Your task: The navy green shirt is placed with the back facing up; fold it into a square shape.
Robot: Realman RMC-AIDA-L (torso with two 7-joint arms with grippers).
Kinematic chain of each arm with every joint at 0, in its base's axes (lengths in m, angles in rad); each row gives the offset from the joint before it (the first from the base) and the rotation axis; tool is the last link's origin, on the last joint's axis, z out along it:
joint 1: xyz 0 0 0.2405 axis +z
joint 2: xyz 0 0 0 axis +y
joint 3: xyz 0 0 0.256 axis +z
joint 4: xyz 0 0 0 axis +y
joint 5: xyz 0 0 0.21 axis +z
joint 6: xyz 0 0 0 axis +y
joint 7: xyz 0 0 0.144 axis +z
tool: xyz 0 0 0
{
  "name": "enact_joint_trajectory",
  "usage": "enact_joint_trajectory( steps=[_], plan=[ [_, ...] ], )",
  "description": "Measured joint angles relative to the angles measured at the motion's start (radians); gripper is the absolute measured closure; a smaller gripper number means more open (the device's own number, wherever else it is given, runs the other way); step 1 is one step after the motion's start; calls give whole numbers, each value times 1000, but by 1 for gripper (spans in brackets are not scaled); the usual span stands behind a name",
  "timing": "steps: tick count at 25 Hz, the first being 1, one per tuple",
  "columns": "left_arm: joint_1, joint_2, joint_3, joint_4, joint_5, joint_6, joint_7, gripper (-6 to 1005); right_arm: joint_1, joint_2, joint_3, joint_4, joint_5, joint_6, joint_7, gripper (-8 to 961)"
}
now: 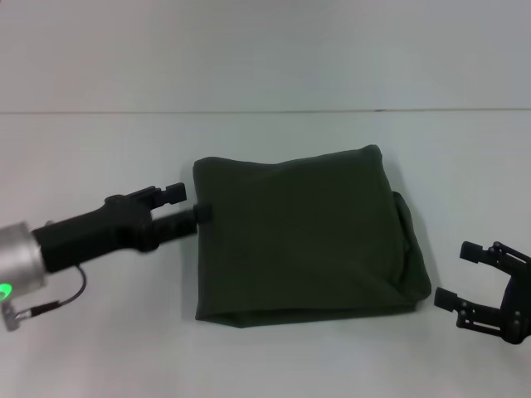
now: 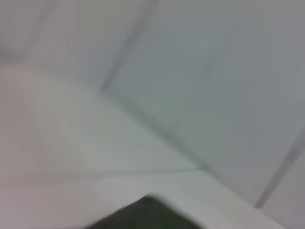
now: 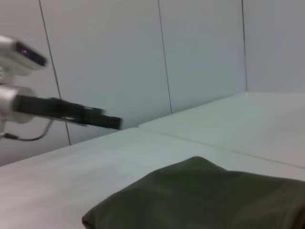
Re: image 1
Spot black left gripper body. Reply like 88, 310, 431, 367
31, 194, 161, 274

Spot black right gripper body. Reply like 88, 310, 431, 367
499, 265, 531, 346

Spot dark green t-shirt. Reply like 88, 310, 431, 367
192, 143, 433, 330

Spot red-brown left arm cable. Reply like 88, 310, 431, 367
18, 261, 87, 319

